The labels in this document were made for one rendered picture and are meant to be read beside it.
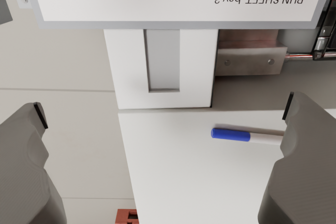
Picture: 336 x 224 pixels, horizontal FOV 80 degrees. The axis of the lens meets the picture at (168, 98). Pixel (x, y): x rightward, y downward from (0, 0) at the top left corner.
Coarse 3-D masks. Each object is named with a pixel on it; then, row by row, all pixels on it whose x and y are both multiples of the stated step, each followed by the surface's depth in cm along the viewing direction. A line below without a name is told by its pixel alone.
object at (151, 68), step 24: (120, 48) 17; (144, 48) 17; (168, 48) 17; (192, 48) 17; (120, 72) 18; (144, 72) 18; (168, 72) 19; (192, 72) 18; (120, 96) 20; (144, 96) 20; (168, 96) 20; (192, 96) 20
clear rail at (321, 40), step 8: (328, 8) 21; (328, 16) 21; (320, 24) 23; (328, 24) 22; (320, 32) 22; (328, 32) 22; (320, 40) 23; (328, 40) 22; (312, 48) 24; (320, 48) 23; (320, 56) 23
